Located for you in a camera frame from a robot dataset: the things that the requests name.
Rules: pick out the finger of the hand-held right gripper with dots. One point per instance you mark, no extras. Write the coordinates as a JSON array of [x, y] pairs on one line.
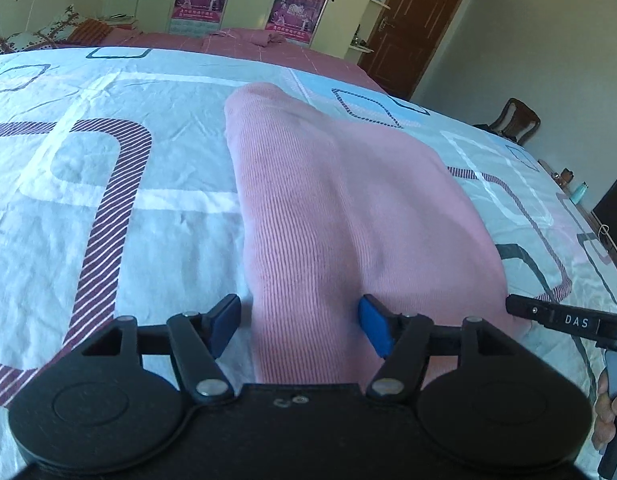
[[553, 312]]

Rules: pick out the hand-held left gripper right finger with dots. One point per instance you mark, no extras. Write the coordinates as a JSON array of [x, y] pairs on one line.
[[376, 322]]

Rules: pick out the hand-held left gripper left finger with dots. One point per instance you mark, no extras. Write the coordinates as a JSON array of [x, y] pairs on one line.
[[224, 322]]

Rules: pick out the pink knit sweater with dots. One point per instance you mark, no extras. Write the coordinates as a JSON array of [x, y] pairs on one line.
[[338, 210]]

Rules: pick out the person's right hand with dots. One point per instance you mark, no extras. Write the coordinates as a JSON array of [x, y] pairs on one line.
[[602, 425]]

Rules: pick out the dark flat screen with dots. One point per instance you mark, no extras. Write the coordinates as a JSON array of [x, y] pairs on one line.
[[615, 210]]

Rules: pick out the teal bottle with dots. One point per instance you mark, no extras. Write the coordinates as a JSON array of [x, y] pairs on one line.
[[579, 194]]

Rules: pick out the brown jar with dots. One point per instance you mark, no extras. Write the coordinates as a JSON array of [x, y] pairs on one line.
[[566, 177]]

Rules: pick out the patterned light bedsheet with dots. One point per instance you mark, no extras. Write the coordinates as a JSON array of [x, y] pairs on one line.
[[113, 185]]

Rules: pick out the brown wooden chair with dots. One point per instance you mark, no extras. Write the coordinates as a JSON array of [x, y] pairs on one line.
[[515, 117]]

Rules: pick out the pink checked bedspread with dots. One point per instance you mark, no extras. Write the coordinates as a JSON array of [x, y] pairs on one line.
[[298, 50]]

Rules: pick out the crumpled pink cloth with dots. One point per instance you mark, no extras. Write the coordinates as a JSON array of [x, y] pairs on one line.
[[248, 36]]

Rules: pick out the brown wooden door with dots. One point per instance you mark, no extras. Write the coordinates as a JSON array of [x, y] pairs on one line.
[[413, 30]]

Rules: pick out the pale yellow corner shelf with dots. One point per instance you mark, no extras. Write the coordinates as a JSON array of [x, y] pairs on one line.
[[376, 5]]

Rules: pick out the stack of books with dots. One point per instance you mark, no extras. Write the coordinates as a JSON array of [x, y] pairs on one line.
[[119, 21]]

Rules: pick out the orange woven cushion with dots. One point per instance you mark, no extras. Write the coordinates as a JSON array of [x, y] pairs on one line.
[[88, 31]]

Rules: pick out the white floral pillow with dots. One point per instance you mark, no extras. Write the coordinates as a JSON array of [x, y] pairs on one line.
[[33, 35]]

